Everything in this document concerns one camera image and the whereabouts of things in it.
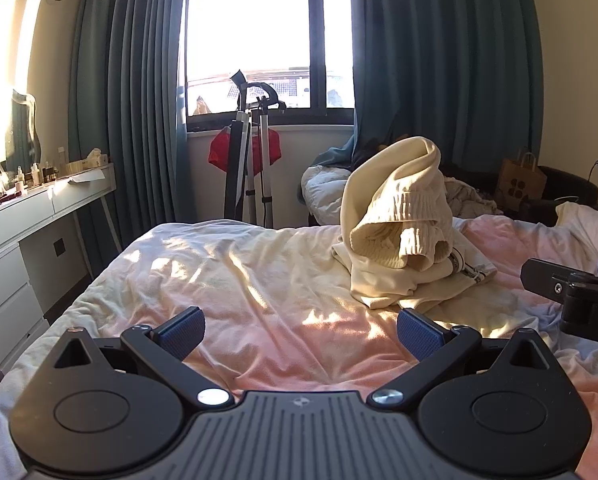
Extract tissue box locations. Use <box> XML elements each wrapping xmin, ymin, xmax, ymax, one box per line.
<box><xmin>66</xmin><ymin>149</ymin><xmax>110</xmax><ymax>173</ymax></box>

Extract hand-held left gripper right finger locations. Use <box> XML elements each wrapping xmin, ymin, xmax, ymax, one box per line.
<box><xmin>370</xmin><ymin>307</ymin><xmax>550</xmax><ymax>409</ymax></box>

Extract pastel tie-dye bed blanket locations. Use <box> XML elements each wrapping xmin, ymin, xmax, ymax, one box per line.
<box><xmin>0</xmin><ymin>202</ymin><xmax>598</xmax><ymax>480</ymax></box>

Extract black chair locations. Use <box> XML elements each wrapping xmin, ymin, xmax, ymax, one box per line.
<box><xmin>516</xmin><ymin>165</ymin><xmax>598</xmax><ymax>223</ymax></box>

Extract white duvet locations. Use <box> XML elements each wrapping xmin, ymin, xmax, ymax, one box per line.
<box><xmin>301</xmin><ymin>164</ymin><xmax>354</xmax><ymax>226</ymax></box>

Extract teal curtain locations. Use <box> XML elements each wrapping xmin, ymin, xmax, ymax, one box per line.
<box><xmin>68</xmin><ymin>0</ymin><xmax>197</xmax><ymax>278</ymax></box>
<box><xmin>346</xmin><ymin>0</ymin><xmax>544</xmax><ymax>176</ymax></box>

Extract black framed window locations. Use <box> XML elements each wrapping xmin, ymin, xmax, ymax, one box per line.
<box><xmin>181</xmin><ymin>0</ymin><xmax>357</xmax><ymax>133</ymax></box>

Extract cream pants with striped trim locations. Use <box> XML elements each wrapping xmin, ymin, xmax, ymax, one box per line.
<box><xmin>331</xmin><ymin>136</ymin><xmax>500</xmax><ymax>311</ymax></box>

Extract dark garment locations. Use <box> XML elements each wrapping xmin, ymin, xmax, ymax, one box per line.
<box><xmin>351</xmin><ymin>135</ymin><xmax>404</xmax><ymax>171</ymax></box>

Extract brown paper bag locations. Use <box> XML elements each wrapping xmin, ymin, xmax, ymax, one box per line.
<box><xmin>494</xmin><ymin>147</ymin><xmax>548</xmax><ymax>206</ymax></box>

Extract metal garment stand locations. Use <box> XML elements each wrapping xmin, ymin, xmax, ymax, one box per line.
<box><xmin>223</xmin><ymin>69</ymin><xmax>286</xmax><ymax>228</ymax></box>

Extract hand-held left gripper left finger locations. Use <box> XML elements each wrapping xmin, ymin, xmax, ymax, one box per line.
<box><xmin>54</xmin><ymin>306</ymin><xmax>234</xmax><ymax>408</ymax></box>

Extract white paper sheet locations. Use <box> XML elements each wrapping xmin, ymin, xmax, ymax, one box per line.
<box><xmin>54</xmin><ymin>169</ymin><xmax>107</xmax><ymax>186</ymax></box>

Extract wavy edged mirror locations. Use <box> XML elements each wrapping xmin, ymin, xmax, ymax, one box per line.
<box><xmin>0</xmin><ymin>89</ymin><xmax>42</xmax><ymax>173</ymax></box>

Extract white dresser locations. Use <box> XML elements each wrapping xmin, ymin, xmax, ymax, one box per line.
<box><xmin>0</xmin><ymin>162</ymin><xmax>117</xmax><ymax>376</ymax></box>

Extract row of cosmetic bottles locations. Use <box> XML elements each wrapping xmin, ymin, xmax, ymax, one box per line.
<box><xmin>0</xmin><ymin>146</ymin><xmax>68</xmax><ymax>211</ymax></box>

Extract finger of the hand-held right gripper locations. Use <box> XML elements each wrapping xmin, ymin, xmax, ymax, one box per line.
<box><xmin>520</xmin><ymin>257</ymin><xmax>598</xmax><ymax>307</ymax></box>

